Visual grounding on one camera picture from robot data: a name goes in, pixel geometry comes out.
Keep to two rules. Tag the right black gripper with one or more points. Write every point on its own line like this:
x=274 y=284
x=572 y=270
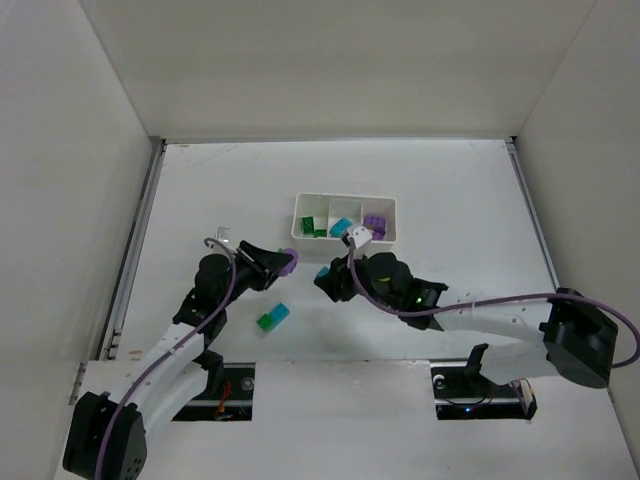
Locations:
x=343 y=279

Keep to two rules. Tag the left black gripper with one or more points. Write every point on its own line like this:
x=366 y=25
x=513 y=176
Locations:
x=252 y=265

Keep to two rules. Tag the teal rounded printed lego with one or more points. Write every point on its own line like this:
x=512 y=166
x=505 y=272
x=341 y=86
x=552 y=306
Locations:
x=338 y=229

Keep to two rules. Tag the purple square lego brick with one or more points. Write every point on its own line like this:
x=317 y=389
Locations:
x=376 y=224

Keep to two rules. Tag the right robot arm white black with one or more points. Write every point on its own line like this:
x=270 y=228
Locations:
x=561 y=333

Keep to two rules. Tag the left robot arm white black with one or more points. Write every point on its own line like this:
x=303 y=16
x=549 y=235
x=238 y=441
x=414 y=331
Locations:
x=110 y=432

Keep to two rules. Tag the green teal lego stack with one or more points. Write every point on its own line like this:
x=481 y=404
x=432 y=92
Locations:
x=270 y=320

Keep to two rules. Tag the white three-compartment container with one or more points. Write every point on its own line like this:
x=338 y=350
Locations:
x=320 y=219

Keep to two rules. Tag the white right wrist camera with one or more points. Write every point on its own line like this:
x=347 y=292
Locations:
x=357 y=238

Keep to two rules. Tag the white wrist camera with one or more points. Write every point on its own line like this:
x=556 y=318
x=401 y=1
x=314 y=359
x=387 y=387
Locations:
x=357 y=238
x=223 y=235

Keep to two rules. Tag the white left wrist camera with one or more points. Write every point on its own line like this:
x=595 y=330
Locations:
x=223 y=235

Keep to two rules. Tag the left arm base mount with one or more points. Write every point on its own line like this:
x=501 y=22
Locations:
x=227 y=398

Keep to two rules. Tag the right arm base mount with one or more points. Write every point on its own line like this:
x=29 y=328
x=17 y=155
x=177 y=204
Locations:
x=461 y=393

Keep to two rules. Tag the left aluminium rail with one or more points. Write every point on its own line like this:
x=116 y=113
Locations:
x=106 y=341

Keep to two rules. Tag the aluminium rail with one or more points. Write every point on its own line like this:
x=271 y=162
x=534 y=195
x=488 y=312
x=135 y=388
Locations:
x=106 y=341
x=511 y=146

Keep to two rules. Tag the right aluminium rail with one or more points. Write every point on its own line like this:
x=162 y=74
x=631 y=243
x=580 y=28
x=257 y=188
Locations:
x=511 y=146

